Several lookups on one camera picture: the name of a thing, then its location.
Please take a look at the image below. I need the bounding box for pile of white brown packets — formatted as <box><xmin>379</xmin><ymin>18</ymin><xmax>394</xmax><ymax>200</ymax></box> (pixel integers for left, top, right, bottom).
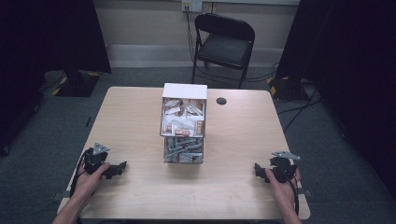
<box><xmin>162</xmin><ymin>98</ymin><xmax>205</xmax><ymax>137</ymax></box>

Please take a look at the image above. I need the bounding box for clear drawer with white packets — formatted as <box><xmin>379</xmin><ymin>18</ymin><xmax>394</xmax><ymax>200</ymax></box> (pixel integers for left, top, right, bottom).
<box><xmin>159</xmin><ymin>96</ymin><xmax>207</xmax><ymax>139</ymax></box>

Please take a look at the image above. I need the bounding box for black floor cable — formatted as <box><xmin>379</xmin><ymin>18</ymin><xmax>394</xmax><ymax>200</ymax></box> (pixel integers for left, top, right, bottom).
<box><xmin>276</xmin><ymin>83</ymin><xmax>325</xmax><ymax>133</ymax></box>

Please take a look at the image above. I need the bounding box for person's left hand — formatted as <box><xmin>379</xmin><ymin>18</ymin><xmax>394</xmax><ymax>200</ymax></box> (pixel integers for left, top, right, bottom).
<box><xmin>72</xmin><ymin>161</ymin><xmax>111</xmax><ymax>207</ymax></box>

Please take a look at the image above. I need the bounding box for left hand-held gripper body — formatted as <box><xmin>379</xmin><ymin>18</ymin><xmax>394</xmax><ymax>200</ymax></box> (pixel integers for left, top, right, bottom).
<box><xmin>82</xmin><ymin>142</ymin><xmax>111</xmax><ymax>175</ymax></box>

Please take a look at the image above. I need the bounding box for left hand-held gripper cable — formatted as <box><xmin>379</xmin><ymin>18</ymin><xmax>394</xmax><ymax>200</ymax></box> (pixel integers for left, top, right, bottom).
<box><xmin>69</xmin><ymin>147</ymin><xmax>94</xmax><ymax>199</ymax></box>

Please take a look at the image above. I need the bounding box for hand-held gripper cable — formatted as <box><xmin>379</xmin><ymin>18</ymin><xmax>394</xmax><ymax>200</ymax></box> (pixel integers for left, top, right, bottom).
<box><xmin>69</xmin><ymin>147</ymin><xmax>94</xmax><ymax>199</ymax></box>
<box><xmin>287</xmin><ymin>173</ymin><xmax>301</xmax><ymax>217</ymax></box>

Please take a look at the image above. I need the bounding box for black curtain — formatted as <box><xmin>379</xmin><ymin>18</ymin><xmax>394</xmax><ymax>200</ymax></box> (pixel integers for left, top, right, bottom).
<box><xmin>0</xmin><ymin>0</ymin><xmax>112</xmax><ymax>157</ymax></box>
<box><xmin>275</xmin><ymin>0</ymin><xmax>396</xmax><ymax>200</ymax></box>

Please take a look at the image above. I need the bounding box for pile of grey packets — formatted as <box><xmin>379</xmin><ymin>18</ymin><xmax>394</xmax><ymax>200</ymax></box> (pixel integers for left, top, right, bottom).
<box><xmin>165</xmin><ymin>137</ymin><xmax>204</xmax><ymax>163</ymax></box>

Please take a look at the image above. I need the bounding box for white wall outlet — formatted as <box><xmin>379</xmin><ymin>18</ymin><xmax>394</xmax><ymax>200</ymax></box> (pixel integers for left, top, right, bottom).
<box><xmin>181</xmin><ymin>0</ymin><xmax>204</xmax><ymax>14</ymax></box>

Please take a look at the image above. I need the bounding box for black folding chair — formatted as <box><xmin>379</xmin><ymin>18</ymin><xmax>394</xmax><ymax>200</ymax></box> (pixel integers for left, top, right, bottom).
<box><xmin>191</xmin><ymin>12</ymin><xmax>257</xmax><ymax>91</ymax></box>

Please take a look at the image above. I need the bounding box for grey table bracket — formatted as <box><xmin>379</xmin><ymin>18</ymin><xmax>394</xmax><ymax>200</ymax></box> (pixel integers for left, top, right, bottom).
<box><xmin>296</xmin><ymin>188</ymin><xmax>314</xmax><ymax>198</ymax></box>
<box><xmin>51</xmin><ymin>189</ymin><xmax>71</xmax><ymax>202</ymax></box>

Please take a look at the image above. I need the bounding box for clear drawer with grey packets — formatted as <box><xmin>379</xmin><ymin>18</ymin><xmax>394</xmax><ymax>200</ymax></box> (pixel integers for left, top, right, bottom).
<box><xmin>163</xmin><ymin>135</ymin><xmax>205</xmax><ymax>165</ymax></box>

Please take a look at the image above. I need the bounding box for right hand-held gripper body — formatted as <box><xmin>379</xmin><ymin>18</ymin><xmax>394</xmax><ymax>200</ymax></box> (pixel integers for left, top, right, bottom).
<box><xmin>268</xmin><ymin>150</ymin><xmax>302</xmax><ymax>184</ymax></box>

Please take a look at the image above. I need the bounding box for person's right hand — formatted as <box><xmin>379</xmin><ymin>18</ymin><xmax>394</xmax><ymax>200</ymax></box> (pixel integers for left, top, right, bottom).
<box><xmin>264</xmin><ymin>167</ymin><xmax>303</xmax><ymax>213</ymax></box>

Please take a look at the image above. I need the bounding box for black stand base striped tape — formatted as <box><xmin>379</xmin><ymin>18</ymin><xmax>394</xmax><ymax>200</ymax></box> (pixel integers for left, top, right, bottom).
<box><xmin>265</xmin><ymin>76</ymin><xmax>310</xmax><ymax>103</ymax></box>
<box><xmin>51</xmin><ymin>69</ymin><xmax>103</xmax><ymax>98</ymax></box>

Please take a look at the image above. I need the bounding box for right hand-held gripper cable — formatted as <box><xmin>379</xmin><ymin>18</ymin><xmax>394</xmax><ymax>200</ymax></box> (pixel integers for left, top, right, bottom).
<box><xmin>287</xmin><ymin>173</ymin><xmax>301</xmax><ymax>217</ymax></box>

